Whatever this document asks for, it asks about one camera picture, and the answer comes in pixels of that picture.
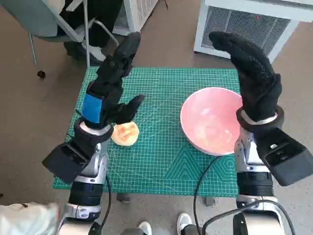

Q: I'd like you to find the black looped shoulder cable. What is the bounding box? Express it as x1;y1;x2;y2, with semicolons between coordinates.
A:
202;199;278;235

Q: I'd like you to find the long thin black cable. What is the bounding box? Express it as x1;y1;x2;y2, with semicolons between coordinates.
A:
193;155;222;235

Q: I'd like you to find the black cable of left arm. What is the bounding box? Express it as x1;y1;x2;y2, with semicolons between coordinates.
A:
89;171;112;235

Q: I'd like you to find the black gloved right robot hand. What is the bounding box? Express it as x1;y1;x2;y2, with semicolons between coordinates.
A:
209;31;282;123

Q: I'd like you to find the round toy bread bun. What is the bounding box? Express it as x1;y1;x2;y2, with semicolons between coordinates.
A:
111;121;140;147

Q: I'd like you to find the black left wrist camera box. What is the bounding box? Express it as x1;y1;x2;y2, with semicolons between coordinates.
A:
42;141;90;184

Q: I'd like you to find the green cutting mat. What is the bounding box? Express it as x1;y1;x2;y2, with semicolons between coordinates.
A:
53;66;242;191

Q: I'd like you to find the large white mesh cabinet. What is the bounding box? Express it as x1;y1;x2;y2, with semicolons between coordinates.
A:
193;0;313;59

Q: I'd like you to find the pink bowl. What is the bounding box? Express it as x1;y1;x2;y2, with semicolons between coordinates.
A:
180;87;244;157

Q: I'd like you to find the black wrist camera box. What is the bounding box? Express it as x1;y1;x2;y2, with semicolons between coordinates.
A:
42;141;90;184
253;127;313;187

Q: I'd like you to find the seated person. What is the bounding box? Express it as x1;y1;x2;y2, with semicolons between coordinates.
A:
57;0;124;67

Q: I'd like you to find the small white mesh cabinet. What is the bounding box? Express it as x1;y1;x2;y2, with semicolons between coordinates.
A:
112;0;159;34

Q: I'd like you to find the grey-blue office chair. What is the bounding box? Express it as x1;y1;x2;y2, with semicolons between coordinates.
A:
0;0;122;79

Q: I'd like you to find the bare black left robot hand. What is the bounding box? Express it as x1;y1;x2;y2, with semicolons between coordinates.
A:
77;31;146;129

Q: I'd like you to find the white shoe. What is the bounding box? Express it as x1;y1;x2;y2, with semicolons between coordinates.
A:
177;212;193;233
138;221;152;235

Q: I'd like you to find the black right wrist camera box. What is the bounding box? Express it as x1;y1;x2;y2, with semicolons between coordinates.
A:
253;127;313;187

